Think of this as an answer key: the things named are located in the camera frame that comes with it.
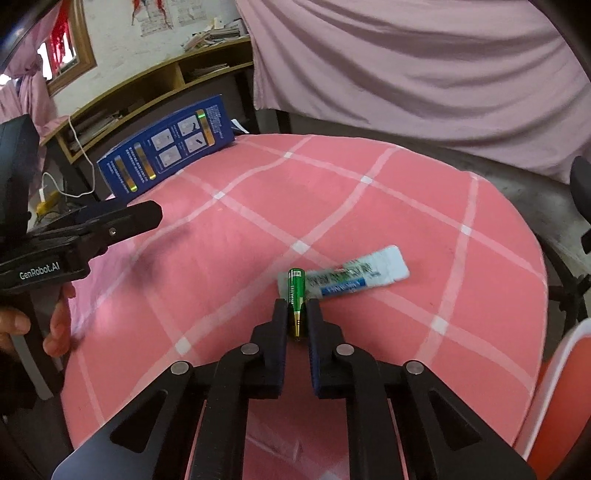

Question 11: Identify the white cable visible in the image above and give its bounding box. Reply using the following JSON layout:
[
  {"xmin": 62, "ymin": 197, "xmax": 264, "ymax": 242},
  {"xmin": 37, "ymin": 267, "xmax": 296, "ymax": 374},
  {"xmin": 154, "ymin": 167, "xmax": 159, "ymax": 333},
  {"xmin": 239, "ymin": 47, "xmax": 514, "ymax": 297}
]
[{"xmin": 39, "ymin": 115, "xmax": 100, "ymax": 204}]

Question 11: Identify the pink window curtain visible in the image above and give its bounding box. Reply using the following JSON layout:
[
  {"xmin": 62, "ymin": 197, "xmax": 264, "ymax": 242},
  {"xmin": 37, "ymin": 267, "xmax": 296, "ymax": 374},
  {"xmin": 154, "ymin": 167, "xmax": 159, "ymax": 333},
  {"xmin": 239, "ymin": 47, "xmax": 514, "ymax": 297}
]
[{"xmin": 0, "ymin": 14, "xmax": 61, "ymax": 134}]

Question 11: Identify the person's left hand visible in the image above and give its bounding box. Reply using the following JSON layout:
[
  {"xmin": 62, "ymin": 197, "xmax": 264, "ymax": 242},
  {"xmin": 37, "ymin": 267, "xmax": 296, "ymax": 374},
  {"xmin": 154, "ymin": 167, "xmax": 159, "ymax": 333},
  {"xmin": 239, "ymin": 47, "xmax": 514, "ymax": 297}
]
[{"xmin": 0, "ymin": 281, "xmax": 77, "ymax": 358}]

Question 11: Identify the white and blue sachet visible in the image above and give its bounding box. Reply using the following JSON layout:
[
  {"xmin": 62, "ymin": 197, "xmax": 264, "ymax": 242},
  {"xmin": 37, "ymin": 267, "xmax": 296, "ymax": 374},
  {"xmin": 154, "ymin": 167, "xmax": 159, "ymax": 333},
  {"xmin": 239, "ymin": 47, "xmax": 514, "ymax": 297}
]
[{"xmin": 277, "ymin": 246, "xmax": 411, "ymax": 301}]

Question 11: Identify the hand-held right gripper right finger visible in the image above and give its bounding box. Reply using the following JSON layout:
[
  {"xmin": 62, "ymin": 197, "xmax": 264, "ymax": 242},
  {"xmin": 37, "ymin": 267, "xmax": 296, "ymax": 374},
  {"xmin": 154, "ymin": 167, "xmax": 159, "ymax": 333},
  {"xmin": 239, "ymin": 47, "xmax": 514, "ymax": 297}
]
[{"xmin": 305, "ymin": 298, "xmax": 539, "ymax": 480}]

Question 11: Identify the wall poster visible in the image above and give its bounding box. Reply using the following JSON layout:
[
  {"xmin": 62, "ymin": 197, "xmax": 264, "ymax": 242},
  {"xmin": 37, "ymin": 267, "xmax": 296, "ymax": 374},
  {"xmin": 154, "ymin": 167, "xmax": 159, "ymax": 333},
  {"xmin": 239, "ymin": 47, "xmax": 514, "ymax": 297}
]
[{"xmin": 129, "ymin": 0, "xmax": 234, "ymax": 38}]

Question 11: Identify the red tassel decoration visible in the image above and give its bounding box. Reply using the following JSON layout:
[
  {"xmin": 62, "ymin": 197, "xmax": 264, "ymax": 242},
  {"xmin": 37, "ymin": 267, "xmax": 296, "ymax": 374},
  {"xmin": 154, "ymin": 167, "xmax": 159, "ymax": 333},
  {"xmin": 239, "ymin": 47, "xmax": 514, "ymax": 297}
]
[{"xmin": 46, "ymin": 18, "xmax": 75, "ymax": 65}]

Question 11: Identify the wooden window frame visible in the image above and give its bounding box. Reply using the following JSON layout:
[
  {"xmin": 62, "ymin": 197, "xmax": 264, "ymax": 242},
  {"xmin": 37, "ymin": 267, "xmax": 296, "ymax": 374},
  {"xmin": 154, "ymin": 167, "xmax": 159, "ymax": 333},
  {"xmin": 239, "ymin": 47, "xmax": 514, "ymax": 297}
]
[{"xmin": 39, "ymin": 0, "xmax": 98, "ymax": 95}]

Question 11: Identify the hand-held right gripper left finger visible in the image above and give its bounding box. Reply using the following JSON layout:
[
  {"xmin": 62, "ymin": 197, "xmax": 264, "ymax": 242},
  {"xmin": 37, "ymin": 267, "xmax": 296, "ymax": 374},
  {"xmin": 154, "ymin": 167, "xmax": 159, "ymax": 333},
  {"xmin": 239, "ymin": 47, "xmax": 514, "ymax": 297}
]
[{"xmin": 51, "ymin": 298, "xmax": 289, "ymax": 480}]

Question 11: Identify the pink draped sheet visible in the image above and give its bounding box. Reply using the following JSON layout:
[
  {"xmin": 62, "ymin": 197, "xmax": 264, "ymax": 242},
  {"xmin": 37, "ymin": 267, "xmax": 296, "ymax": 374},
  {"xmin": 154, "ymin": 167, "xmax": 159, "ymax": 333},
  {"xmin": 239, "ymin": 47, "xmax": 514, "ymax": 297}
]
[{"xmin": 235, "ymin": 0, "xmax": 591, "ymax": 183}]

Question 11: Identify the wooden bookshelf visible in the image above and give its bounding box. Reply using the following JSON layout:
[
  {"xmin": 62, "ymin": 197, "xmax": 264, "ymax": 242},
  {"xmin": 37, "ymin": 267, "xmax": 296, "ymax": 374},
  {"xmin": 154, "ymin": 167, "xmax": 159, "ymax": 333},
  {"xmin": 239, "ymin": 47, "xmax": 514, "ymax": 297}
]
[{"xmin": 39, "ymin": 34, "xmax": 254, "ymax": 162}]

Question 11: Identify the pile of papers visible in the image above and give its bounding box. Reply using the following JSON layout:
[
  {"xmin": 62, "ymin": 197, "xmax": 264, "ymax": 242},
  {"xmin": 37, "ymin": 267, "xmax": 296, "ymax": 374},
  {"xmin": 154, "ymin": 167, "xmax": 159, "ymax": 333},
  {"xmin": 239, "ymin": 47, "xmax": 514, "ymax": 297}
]
[{"xmin": 182, "ymin": 17, "xmax": 250, "ymax": 51}]

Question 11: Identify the black office chair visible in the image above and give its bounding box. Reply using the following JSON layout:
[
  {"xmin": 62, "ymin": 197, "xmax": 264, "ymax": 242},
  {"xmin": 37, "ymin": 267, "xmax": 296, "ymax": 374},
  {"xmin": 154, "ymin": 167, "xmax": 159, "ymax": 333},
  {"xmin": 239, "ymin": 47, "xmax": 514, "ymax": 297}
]
[{"xmin": 531, "ymin": 156, "xmax": 591, "ymax": 333}]

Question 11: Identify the blue cardboard box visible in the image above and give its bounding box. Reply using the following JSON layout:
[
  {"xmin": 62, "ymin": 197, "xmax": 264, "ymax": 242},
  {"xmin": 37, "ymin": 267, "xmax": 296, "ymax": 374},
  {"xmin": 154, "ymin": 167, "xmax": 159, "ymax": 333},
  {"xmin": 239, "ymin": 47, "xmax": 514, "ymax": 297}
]
[{"xmin": 97, "ymin": 95, "xmax": 235, "ymax": 204}]

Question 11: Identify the stack of papers in shelf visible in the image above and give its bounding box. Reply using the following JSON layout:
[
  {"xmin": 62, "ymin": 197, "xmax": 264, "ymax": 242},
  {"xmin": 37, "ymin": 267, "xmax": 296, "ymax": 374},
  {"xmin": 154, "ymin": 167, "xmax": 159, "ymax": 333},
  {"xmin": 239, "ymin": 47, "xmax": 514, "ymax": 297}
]
[{"xmin": 189, "ymin": 62, "xmax": 229, "ymax": 79}]

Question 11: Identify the green battery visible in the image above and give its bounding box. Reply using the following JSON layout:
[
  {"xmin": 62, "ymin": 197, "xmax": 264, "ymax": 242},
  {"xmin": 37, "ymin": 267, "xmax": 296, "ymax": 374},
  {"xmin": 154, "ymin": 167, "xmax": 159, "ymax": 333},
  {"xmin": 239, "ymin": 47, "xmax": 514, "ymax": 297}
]
[{"xmin": 286, "ymin": 268, "xmax": 306, "ymax": 341}]

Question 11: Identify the row of books in shelf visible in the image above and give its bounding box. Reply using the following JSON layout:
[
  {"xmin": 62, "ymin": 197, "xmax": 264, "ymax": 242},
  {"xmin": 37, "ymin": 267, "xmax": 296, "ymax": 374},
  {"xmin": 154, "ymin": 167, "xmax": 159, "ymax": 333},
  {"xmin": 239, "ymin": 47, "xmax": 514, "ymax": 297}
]
[{"xmin": 69, "ymin": 108, "xmax": 130, "ymax": 148}]

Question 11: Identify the red white chair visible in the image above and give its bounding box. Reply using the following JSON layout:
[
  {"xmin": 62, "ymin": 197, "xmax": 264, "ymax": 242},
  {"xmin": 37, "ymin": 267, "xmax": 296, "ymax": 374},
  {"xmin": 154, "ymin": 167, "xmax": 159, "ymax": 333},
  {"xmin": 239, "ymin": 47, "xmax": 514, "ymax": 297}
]
[{"xmin": 515, "ymin": 318, "xmax": 591, "ymax": 480}]

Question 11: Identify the yellow extension socket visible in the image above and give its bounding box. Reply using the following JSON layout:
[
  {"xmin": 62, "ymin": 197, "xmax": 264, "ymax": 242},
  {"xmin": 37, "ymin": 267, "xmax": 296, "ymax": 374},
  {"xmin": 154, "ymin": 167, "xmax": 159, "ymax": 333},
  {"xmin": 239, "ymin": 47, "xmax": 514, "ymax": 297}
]
[{"xmin": 37, "ymin": 191, "xmax": 61, "ymax": 215}]

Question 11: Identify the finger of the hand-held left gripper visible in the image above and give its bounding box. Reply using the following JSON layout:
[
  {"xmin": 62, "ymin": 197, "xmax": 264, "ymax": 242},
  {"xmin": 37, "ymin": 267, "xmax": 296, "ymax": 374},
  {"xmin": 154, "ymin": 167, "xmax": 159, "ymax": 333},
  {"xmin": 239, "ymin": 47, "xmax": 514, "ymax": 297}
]
[{"xmin": 28, "ymin": 200, "xmax": 163, "ymax": 259}]

